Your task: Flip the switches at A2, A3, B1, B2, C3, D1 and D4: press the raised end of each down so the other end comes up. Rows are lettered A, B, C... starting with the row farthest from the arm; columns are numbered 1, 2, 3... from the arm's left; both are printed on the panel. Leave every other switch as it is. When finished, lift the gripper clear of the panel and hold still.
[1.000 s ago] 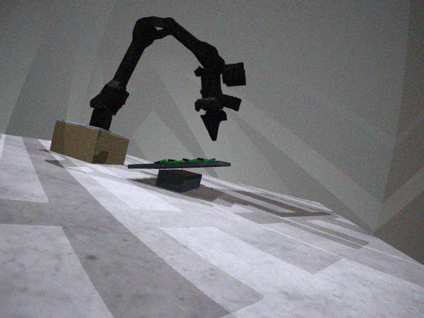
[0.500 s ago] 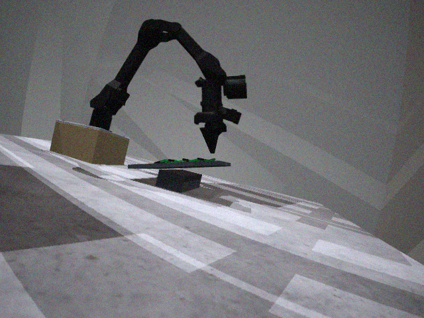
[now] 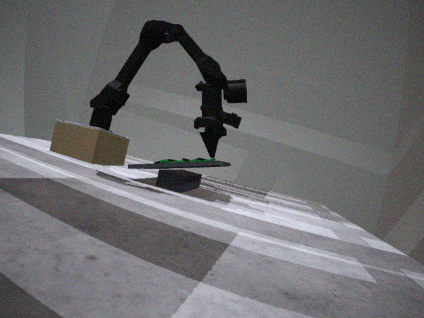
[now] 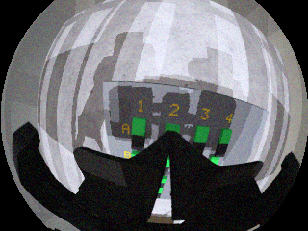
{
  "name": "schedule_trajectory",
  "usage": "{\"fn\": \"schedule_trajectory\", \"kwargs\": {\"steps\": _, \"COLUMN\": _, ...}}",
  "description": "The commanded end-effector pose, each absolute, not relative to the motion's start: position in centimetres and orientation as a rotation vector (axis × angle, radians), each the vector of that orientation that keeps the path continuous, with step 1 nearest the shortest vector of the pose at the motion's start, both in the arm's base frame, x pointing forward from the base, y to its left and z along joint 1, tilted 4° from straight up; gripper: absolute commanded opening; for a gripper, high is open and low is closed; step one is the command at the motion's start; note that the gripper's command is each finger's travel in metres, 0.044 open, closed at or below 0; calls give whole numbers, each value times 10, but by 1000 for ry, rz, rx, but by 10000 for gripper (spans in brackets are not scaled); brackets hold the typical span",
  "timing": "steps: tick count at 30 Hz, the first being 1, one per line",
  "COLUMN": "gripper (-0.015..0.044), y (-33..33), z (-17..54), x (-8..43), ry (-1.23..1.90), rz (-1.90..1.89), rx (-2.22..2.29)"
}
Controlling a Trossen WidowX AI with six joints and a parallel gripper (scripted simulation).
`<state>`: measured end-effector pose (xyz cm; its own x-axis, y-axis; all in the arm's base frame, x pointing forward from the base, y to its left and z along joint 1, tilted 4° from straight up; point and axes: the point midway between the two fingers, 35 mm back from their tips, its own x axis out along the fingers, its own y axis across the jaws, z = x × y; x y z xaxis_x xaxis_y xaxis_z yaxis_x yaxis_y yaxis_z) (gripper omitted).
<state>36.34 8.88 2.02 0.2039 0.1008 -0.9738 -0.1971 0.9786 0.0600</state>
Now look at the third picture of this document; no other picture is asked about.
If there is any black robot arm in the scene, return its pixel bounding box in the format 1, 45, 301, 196
89, 20, 247, 131

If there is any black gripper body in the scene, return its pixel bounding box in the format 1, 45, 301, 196
194, 101, 227, 136

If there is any grey switch panel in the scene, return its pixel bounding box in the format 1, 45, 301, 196
128, 158, 231, 193

